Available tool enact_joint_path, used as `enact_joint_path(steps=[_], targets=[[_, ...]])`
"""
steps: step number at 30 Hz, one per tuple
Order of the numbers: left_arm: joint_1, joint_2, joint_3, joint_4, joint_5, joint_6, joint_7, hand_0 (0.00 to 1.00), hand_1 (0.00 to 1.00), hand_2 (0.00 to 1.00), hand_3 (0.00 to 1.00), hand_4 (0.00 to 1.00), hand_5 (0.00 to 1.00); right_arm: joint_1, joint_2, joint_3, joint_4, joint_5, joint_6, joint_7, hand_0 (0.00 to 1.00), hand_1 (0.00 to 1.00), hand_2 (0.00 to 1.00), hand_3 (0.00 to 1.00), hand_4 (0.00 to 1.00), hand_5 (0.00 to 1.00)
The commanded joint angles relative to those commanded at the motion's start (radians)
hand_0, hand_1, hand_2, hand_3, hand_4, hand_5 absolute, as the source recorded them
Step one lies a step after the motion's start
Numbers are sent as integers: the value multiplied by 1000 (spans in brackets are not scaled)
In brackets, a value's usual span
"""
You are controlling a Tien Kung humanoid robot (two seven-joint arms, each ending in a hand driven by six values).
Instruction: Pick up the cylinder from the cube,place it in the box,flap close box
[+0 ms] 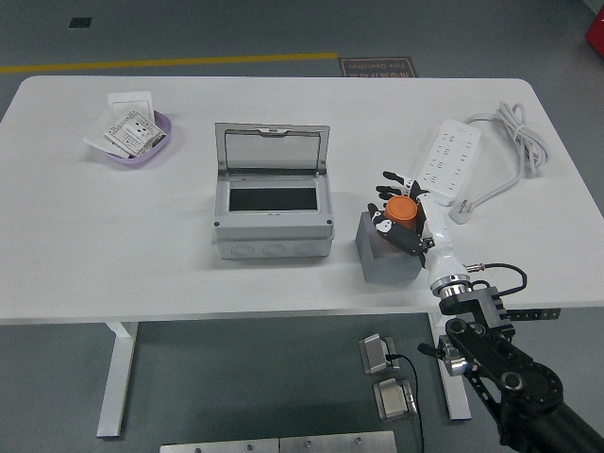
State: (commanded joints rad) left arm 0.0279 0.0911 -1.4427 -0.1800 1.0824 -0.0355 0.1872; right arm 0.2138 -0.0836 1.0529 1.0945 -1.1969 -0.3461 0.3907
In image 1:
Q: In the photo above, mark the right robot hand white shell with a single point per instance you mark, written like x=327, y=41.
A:
x=441, y=236

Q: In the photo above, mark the orange cylinder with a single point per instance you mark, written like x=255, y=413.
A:
x=401, y=210

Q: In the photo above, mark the grey electrical box hinged lid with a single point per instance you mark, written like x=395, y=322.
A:
x=271, y=236

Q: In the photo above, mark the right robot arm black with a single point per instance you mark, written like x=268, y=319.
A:
x=495, y=363

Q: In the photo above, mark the grey cube with round hole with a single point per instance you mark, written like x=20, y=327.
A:
x=387, y=270

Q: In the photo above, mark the white power strip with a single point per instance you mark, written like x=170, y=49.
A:
x=448, y=156

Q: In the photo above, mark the black table control panel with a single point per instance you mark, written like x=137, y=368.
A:
x=542, y=314

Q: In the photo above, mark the silver foot pedal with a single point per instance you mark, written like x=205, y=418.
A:
x=394, y=401
x=375, y=354

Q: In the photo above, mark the dark floor sign orange text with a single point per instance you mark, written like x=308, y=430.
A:
x=377, y=67

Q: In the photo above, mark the red object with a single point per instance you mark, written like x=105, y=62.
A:
x=595, y=33

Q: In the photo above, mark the purple plastic tray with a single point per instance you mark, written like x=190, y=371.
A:
x=141, y=159

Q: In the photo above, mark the printed white socket panel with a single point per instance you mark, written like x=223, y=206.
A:
x=132, y=129

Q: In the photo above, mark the plain white cover plate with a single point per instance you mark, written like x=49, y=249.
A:
x=96, y=134

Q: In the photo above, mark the black floor hatch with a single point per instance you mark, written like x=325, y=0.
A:
x=79, y=22

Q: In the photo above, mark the grey metal base plate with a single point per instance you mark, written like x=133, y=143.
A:
x=219, y=447
x=337, y=442

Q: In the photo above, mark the blank white switch plate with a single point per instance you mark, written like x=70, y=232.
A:
x=129, y=101

